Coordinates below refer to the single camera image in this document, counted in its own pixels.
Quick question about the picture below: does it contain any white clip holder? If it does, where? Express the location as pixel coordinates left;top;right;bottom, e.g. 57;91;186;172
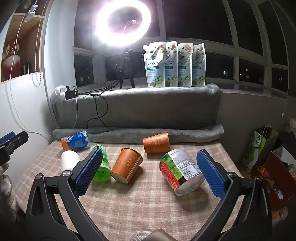
23;4;39;23

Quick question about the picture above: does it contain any green paper bag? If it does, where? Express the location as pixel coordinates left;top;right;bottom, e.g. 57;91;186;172
242;126;279;173

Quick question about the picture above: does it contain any wooden wall shelf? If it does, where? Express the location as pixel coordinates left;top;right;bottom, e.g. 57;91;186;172
0;0;46;83

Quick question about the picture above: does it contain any white power strip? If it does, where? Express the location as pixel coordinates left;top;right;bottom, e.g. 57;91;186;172
55;85;78;102

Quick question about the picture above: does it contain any white paper cup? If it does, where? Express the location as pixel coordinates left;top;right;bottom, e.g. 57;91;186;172
60;150;81;173

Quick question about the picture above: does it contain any green plastic bottle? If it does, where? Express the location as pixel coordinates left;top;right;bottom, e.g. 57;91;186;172
90;144;112;182

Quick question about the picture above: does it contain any brown patterned paper cup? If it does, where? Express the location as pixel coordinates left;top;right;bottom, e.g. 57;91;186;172
111;148;143;184
143;132;171;154

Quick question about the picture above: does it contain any plaid table mat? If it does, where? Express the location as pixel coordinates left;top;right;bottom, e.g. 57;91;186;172
14;138;246;241

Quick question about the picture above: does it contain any white cable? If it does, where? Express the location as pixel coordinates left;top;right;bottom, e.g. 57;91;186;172
5;4;53;136

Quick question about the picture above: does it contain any red floral vase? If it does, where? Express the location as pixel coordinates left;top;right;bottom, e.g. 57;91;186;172
1;37;22;81

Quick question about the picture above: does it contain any clear cup red green label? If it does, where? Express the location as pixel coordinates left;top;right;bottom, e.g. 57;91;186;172
159;149;205;197

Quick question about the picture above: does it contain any ring light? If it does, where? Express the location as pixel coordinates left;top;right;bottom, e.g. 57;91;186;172
94;0;152;49

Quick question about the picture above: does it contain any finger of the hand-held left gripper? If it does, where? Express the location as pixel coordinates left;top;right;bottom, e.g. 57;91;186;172
0;131;29;165

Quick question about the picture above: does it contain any black tripod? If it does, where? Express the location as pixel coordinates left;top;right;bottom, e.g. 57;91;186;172
114;47;136;90

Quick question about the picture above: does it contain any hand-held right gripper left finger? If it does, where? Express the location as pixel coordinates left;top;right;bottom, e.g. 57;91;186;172
25;148;104;241

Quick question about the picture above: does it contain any white green refill pouch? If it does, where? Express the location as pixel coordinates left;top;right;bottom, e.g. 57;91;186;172
164;41;179;88
142;42;167;88
191;43;206;88
177;43;194;88

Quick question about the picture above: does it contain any black cable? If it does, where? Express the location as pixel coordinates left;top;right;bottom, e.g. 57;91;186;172
76;80;121;128

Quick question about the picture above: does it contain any white bead cord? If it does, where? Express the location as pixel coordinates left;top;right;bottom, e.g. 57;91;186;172
32;18;45;88

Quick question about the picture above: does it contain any red cardboard box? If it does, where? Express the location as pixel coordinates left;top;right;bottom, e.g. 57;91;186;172
251;146;296;210

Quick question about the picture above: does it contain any white window frame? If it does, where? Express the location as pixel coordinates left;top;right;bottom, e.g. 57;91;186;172
73;0;290;93

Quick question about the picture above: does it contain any rolled grey towel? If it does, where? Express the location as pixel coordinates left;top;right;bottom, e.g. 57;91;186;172
52;124;225;143

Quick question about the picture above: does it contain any grey blanket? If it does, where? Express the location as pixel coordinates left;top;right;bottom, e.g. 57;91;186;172
52;83;222;130

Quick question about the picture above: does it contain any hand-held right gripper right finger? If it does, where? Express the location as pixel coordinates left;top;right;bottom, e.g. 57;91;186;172
196;149;272;241

